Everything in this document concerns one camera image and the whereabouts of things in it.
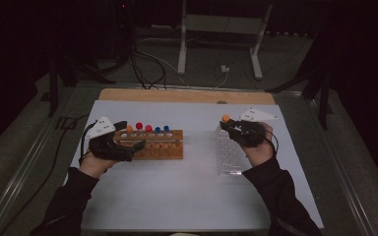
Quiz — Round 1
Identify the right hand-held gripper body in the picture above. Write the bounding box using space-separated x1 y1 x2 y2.
228 107 280 148

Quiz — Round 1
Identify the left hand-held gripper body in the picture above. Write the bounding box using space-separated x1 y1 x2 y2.
84 115 136 162

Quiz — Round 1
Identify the wooden test tube rack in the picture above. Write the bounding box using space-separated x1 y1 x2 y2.
112 129 184 161

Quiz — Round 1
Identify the clear acrylic tube rack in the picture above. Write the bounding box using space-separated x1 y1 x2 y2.
214 126 244 177

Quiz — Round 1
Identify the person's right hand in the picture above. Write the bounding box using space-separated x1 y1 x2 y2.
241 121 277 168

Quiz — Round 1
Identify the person's left hand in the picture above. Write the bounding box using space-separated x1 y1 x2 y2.
78 151 120 180

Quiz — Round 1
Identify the pale blue table mat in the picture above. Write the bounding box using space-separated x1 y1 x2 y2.
63 99 325 232

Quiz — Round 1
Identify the black tripod stand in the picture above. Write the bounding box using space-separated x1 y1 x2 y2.
46 53 117 118

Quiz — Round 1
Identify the black angled stand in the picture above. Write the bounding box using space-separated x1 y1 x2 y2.
265 19 335 131

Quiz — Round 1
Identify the white metal stand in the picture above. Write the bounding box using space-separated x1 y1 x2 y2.
176 0 274 81

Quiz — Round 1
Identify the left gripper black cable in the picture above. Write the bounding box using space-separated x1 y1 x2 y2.
78 121 98 165

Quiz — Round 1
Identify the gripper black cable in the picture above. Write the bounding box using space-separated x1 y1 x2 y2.
265 128 280 157
78 121 98 165

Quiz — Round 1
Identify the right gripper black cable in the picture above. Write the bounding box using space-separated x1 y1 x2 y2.
265 128 280 157

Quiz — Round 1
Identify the white cable with plug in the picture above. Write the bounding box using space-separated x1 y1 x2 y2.
137 37 231 89

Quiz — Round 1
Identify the bundle of black cables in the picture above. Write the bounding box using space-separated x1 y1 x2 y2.
109 0 168 90

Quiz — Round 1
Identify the black floor cable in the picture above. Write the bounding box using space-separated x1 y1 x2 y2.
0 112 91 236

